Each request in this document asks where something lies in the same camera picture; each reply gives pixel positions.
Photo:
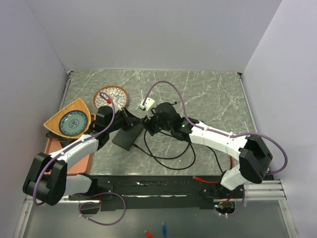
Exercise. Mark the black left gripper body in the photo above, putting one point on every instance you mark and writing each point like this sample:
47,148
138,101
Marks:
121,120

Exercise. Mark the blue patterned plate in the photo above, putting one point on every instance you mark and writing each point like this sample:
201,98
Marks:
73,123

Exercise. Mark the red plug on floor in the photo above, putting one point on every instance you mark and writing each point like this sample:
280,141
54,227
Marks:
148,234

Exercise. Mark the woven bamboo fan tray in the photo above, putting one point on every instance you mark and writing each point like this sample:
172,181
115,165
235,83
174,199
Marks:
52,124

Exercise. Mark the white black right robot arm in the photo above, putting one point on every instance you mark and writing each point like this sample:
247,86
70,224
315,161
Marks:
250,151

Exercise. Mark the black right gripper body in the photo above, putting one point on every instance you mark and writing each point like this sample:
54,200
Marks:
153,121

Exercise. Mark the terracotta rectangular tray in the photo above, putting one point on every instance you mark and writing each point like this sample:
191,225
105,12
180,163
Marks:
77,162

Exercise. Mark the blue plug on floor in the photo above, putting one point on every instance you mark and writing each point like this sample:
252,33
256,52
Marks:
164,230

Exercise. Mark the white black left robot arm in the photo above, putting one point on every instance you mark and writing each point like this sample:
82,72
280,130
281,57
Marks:
47,180

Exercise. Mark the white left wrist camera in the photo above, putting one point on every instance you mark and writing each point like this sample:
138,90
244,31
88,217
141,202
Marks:
117,100

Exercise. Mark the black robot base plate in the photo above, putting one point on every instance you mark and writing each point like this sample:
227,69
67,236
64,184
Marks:
116,202

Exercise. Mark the black network switch box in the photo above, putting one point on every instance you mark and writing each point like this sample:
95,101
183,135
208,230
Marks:
126,139

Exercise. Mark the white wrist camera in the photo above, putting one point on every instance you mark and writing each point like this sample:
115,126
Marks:
117,100
147,105

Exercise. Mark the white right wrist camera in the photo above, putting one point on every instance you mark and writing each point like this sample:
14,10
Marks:
147,105

